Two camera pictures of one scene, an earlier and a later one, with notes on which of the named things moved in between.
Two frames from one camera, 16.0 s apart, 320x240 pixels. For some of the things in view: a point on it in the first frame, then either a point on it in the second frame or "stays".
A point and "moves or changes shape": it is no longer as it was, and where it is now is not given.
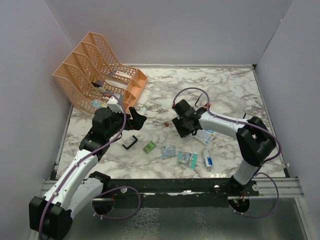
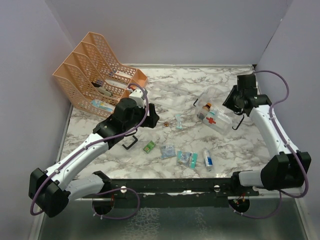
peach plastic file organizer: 92,75 stays
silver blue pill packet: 167,151 stays
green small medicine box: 149,147 stays
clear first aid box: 224,101 stays
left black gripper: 136,122 → 152,119
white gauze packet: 205,136 moves or changes shape
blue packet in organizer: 99,103 stays
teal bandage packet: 189,159 stays
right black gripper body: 182,127 → 232,101
